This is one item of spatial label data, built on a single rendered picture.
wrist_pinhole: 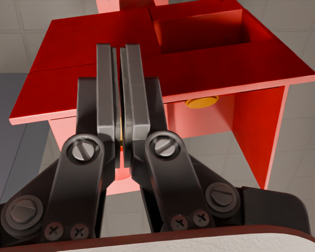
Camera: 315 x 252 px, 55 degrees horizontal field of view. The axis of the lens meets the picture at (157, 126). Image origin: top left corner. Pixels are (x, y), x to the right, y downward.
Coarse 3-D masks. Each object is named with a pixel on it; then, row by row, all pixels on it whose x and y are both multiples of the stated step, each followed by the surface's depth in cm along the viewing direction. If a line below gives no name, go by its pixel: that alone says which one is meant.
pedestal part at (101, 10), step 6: (96, 0) 84; (102, 0) 84; (108, 0) 84; (114, 0) 84; (156, 0) 85; (162, 0) 85; (102, 6) 84; (108, 6) 85; (114, 6) 85; (102, 12) 85
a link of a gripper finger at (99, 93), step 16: (96, 48) 11; (112, 48) 11; (96, 64) 10; (112, 64) 11; (80, 80) 11; (96, 80) 10; (112, 80) 10; (80, 96) 10; (96, 96) 11; (112, 96) 10; (80, 112) 10; (96, 112) 10; (112, 112) 9; (80, 128) 10; (96, 128) 10; (112, 128) 9; (112, 144) 9; (112, 160) 9; (48, 176) 9; (112, 176) 10; (32, 192) 8; (48, 192) 8; (16, 208) 8; (32, 208) 8; (16, 224) 8; (32, 224) 8
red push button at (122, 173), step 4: (120, 140) 29; (120, 144) 28; (120, 148) 26; (120, 152) 26; (120, 156) 26; (120, 160) 26; (120, 164) 27; (116, 168) 27; (120, 168) 27; (124, 168) 27; (128, 168) 27; (116, 172) 27; (120, 172) 27; (124, 172) 27; (128, 172) 28; (116, 176) 28; (120, 176) 28; (124, 176) 28; (128, 176) 28
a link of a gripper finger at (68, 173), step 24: (72, 144) 9; (96, 144) 9; (72, 168) 8; (96, 168) 8; (72, 192) 8; (96, 192) 8; (48, 216) 7; (72, 216) 7; (96, 216) 10; (48, 240) 7
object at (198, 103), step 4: (208, 96) 33; (212, 96) 33; (216, 96) 33; (188, 100) 33; (192, 100) 33; (196, 100) 33; (200, 100) 33; (204, 100) 33; (208, 100) 34; (212, 100) 34; (216, 100) 34; (188, 104) 34; (192, 104) 34; (196, 104) 34; (200, 104) 34; (204, 104) 35; (208, 104) 35
